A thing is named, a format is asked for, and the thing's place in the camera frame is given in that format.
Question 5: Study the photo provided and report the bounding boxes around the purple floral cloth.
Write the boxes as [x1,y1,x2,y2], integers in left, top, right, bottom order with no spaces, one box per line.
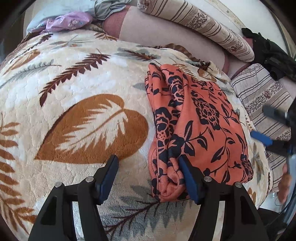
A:
[30,11,93,33]

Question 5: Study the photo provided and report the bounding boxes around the black clothing pile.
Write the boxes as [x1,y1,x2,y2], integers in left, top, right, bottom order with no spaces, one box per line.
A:
[241,28,296,82]

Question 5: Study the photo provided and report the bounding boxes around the person right hand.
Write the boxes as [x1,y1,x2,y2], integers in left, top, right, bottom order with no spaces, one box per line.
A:
[277,164,292,204]

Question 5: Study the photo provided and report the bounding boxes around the cream leaf pattern blanket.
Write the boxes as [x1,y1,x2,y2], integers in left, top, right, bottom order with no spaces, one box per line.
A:
[1,30,269,240]

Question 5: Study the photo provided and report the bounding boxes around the striped floral flat pillow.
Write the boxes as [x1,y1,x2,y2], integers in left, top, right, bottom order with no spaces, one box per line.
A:
[230,64,293,192]

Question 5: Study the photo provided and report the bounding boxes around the pink mauve large pillow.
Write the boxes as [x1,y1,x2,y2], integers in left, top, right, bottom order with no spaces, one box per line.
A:
[102,5,231,75]

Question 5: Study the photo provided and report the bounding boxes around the orange black floral garment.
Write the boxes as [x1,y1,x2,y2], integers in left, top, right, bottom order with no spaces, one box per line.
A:
[144,63,254,202]

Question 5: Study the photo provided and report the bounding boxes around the striped floral bolster pillow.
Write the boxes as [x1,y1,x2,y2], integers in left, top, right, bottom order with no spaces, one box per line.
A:
[137,1,255,62]

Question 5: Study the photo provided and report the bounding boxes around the grey blue pillow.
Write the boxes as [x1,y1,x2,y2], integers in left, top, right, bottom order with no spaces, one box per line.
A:
[26,0,131,33]

